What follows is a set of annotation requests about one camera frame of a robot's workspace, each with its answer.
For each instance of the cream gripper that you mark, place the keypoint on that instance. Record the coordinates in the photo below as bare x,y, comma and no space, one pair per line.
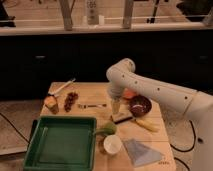
115,104

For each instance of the silver fork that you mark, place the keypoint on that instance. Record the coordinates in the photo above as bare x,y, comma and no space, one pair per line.
84,106

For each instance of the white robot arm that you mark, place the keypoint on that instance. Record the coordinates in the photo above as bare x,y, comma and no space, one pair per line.
195,105

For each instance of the green plastic tray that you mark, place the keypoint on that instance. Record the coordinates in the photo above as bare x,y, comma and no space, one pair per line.
62,143

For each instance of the orange bowl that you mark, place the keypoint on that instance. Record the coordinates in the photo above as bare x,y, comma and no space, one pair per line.
128,94

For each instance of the brown black sponge block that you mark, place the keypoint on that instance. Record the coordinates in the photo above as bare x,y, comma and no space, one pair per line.
121,117

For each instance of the dark brown bowl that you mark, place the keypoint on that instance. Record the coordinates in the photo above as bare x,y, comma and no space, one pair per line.
139,106

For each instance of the green vegetable toy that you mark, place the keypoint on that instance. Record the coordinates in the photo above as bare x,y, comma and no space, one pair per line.
107,129

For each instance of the yellow banana toy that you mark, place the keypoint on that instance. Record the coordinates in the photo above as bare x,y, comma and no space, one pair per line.
147,125

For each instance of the white cup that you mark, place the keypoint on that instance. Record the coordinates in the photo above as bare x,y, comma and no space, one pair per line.
112,144

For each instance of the bunch of red grapes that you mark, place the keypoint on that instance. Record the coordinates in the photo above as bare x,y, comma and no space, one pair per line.
70,100

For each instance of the grey blue cloth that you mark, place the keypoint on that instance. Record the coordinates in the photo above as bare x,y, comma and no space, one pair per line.
141,154

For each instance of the yellow orange fruit toy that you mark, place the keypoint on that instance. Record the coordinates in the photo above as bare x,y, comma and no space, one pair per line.
51,103

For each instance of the white remote control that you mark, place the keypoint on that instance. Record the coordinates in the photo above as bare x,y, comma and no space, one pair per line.
92,12

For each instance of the white handled knife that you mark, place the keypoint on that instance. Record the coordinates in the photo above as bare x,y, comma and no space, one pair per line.
55,92

